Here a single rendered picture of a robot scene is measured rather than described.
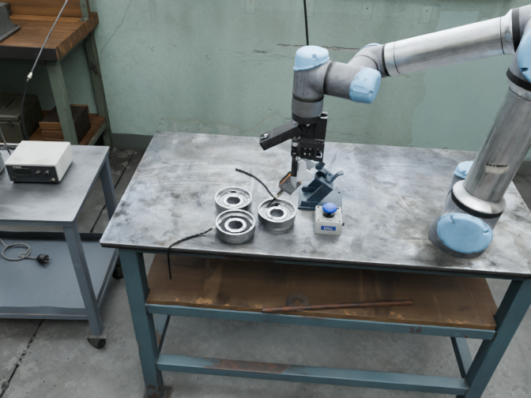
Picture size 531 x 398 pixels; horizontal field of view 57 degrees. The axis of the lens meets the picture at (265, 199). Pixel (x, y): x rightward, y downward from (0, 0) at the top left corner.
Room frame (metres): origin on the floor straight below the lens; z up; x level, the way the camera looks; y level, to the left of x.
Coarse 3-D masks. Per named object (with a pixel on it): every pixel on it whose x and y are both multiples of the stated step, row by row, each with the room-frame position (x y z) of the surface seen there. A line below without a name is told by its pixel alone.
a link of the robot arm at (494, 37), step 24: (480, 24) 1.04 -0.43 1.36; (504, 24) 1.01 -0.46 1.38; (384, 48) 1.11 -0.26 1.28; (408, 48) 1.08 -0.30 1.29; (432, 48) 1.05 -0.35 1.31; (456, 48) 1.03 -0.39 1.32; (480, 48) 1.01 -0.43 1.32; (504, 48) 0.99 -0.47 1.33; (384, 72) 1.09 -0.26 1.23; (408, 72) 1.08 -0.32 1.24
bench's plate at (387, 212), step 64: (128, 192) 1.16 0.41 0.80; (192, 192) 1.18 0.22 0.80; (256, 192) 1.19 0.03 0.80; (384, 192) 1.22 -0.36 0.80; (512, 192) 1.25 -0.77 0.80; (256, 256) 0.92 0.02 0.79; (320, 256) 0.92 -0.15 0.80; (384, 256) 0.93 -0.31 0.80; (448, 256) 0.94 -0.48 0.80; (512, 256) 0.95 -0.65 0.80
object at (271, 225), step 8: (280, 200) 1.10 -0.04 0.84; (272, 208) 1.07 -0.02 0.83; (280, 208) 1.08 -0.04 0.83; (288, 208) 1.08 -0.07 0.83; (272, 216) 1.04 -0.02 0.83; (280, 216) 1.07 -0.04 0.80; (264, 224) 1.02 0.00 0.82; (272, 224) 1.01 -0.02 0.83; (280, 224) 1.00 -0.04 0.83; (288, 224) 1.02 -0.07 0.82
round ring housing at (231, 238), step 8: (224, 216) 1.03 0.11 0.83; (248, 216) 1.03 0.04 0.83; (216, 224) 0.98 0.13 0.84; (224, 224) 1.00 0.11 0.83; (232, 224) 1.02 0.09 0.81; (240, 224) 1.01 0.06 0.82; (224, 232) 0.95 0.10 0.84; (248, 232) 0.96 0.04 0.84; (224, 240) 0.96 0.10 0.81; (232, 240) 0.95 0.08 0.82; (240, 240) 0.95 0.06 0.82
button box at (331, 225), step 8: (320, 208) 1.06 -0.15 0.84; (320, 216) 1.03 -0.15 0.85; (328, 216) 1.03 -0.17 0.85; (336, 216) 1.03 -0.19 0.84; (320, 224) 1.01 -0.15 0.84; (328, 224) 1.01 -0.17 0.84; (336, 224) 1.01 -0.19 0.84; (344, 224) 1.03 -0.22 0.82; (320, 232) 1.01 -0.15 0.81; (328, 232) 1.01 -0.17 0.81; (336, 232) 1.00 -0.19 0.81
